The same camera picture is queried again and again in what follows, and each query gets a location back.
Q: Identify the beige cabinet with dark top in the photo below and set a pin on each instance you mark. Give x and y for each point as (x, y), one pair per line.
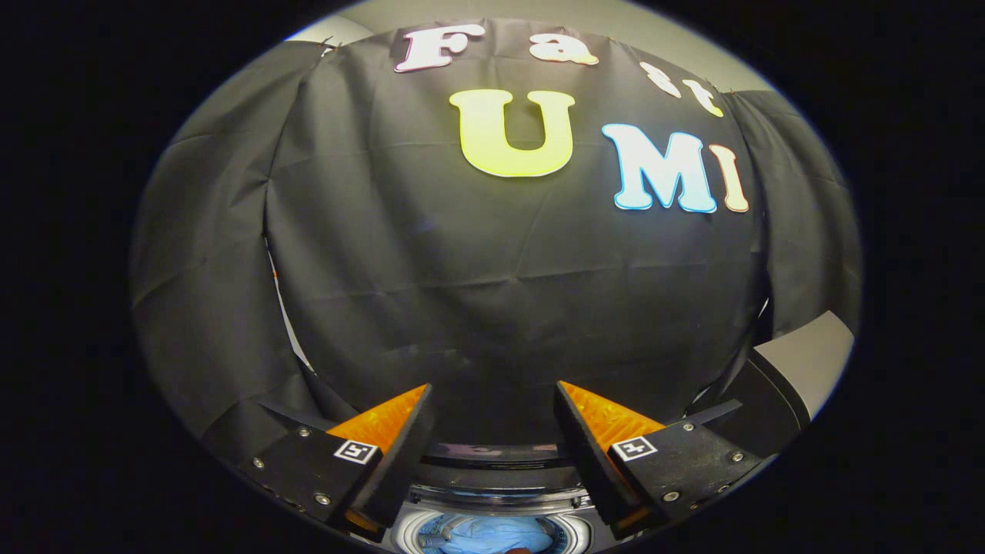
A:
(808, 354)

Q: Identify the light blue polo shirt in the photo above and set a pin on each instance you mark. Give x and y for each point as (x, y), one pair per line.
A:
(492, 535)

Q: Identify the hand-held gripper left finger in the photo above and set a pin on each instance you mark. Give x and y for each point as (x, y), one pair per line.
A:
(400, 462)

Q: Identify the grey washing machine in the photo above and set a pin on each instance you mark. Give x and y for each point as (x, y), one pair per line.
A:
(492, 492)

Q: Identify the black backdrop cloth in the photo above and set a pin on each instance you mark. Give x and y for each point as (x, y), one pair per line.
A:
(462, 254)

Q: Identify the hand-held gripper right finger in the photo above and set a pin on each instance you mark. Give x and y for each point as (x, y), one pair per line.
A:
(589, 462)

